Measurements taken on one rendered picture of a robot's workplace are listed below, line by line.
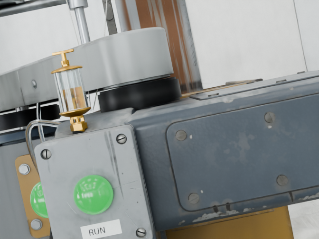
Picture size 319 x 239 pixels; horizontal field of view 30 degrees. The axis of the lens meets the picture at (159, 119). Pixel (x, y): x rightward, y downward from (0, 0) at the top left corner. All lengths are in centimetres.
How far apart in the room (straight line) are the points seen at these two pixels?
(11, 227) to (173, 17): 42
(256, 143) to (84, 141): 15
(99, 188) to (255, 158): 14
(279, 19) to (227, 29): 50
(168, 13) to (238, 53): 474
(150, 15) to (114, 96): 40
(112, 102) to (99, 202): 20
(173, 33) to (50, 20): 482
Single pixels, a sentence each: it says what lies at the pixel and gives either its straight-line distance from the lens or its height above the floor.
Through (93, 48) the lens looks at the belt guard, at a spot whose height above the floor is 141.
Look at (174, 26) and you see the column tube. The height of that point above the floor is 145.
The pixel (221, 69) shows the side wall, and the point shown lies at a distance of 570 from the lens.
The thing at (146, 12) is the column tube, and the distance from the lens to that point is 100.
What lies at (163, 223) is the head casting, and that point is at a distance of 51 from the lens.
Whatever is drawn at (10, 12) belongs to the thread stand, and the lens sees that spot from 86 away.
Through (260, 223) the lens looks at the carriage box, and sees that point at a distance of 82.
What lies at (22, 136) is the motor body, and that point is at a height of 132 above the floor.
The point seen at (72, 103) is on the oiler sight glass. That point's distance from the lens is 52.
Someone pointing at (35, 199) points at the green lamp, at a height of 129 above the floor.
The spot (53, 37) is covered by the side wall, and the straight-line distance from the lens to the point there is 577.
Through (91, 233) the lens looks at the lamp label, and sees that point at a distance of 46.
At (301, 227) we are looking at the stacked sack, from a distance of 367.
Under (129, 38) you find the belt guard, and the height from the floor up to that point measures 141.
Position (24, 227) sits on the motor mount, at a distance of 93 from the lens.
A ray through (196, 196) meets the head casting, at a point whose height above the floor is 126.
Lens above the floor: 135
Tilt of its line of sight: 3 degrees down
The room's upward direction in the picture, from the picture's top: 12 degrees counter-clockwise
